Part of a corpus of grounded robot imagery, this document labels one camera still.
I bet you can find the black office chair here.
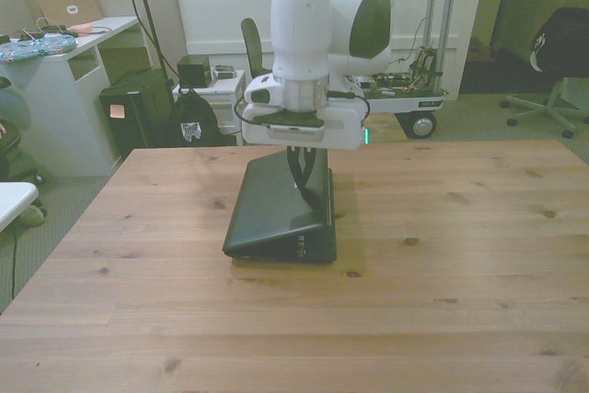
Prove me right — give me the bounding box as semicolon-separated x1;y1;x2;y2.
500;6;589;140

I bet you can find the white desk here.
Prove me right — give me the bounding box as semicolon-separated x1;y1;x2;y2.
0;15;154;179

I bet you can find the grey shoe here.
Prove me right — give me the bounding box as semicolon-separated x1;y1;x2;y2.
16;203;47;229

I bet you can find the small white cabinet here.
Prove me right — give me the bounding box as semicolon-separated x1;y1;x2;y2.
171;69;248;146

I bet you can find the white round-edged table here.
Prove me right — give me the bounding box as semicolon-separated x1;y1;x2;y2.
0;180;40;234

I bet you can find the wheeled aluminium robot cart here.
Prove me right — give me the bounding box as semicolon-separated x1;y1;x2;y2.
343;0;463;140

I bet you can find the black computer tower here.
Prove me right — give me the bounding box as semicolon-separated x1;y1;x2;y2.
98;71;177;160

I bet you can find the cardboard box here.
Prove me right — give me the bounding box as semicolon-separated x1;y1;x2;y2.
23;0;103;30

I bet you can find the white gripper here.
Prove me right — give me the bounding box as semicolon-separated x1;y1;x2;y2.
242;74;368;213

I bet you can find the black backpack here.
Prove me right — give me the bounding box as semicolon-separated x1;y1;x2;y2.
173;87;237;148

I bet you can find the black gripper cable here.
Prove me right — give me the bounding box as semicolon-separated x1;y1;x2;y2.
233;87;371;128

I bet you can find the black laptop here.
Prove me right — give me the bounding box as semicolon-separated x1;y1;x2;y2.
222;153;338;266

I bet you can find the small grey device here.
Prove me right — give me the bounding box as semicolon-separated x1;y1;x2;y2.
211;63;238;82

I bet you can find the pink round container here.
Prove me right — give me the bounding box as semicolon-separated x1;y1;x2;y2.
67;21;97;38

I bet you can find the black tripod stand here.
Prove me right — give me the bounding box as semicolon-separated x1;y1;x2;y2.
109;0;181;109

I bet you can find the black box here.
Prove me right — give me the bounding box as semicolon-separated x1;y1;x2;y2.
176;54;213;89

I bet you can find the floral fabric cushion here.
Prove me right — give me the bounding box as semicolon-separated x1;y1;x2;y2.
0;36;77;65

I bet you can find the black chair backrest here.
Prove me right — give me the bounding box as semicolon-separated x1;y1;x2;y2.
240;17;273;77

